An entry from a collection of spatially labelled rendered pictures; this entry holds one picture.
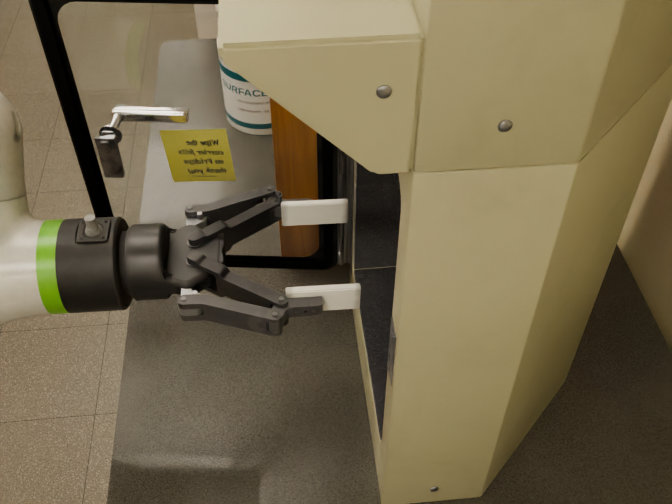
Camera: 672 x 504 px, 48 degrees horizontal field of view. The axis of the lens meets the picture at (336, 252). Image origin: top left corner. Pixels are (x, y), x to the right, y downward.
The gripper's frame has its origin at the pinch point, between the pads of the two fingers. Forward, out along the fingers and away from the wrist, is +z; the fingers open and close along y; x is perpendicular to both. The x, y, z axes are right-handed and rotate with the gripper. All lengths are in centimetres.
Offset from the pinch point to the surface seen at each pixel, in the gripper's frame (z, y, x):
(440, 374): 7.7, -15.4, 0.0
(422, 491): 8.2, -15.4, 21.5
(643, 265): 47, 18, 25
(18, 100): -106, 209, 120
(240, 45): -7.0, -15.3, -32.4
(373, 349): 4.6, 0.1, 16.7
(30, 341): -78, 87, 119
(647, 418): 37.0, -7.2, 23.9
